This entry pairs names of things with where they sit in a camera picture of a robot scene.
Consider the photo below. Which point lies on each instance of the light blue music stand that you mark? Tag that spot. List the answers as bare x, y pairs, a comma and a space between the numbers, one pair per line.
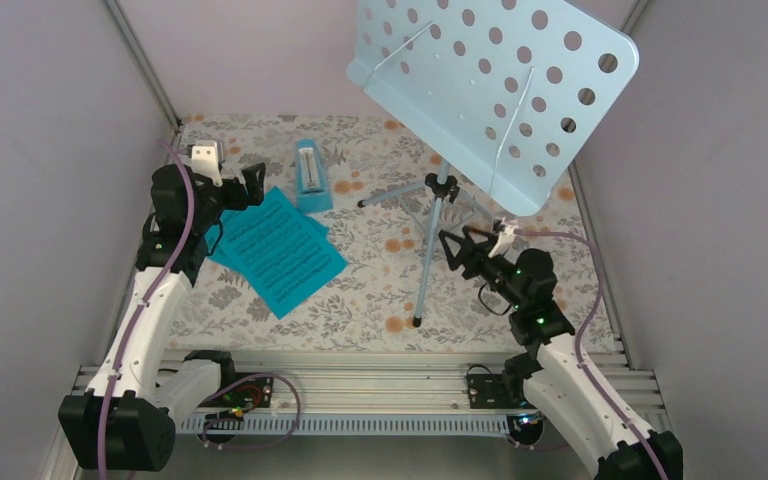
507, 92

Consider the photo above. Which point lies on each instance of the right aluminium frame post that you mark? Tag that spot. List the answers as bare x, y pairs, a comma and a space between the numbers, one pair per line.
625, 17

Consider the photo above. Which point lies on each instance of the floral patterned table mat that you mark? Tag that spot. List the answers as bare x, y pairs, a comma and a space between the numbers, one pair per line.
374, 303

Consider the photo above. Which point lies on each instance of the aluminium mounting rail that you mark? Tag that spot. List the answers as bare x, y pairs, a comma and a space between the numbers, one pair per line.
411, 383

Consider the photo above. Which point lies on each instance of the blue metronome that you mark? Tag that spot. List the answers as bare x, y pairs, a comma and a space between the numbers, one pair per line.
313, 194

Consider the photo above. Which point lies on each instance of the blue sheet music paper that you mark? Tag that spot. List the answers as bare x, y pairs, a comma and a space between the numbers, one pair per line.
256, 237
287, 284

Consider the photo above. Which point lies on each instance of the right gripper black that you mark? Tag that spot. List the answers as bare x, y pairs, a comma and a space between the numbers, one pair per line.
467, 248

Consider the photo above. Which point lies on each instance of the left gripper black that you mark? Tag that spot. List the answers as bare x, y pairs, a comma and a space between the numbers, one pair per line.
241, 201

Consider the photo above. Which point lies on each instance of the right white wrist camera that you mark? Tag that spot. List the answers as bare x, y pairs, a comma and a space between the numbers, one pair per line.
502, 240

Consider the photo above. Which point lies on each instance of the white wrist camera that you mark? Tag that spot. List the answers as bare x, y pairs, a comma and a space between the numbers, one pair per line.
206, 158
502, 240

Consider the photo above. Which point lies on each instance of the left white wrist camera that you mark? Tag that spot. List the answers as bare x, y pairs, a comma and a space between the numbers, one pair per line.
206, 158

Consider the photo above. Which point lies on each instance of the left aluminium frame post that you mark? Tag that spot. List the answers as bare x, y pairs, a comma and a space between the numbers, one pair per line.
138, 54

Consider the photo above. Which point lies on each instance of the aluminium frame post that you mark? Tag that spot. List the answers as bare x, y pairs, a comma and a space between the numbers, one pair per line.
138, 54
625, 17

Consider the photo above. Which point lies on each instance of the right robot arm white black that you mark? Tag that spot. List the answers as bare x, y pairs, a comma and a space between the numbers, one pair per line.
555, 374

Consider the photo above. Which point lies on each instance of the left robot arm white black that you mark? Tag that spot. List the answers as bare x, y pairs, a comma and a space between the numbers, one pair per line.
127, 419

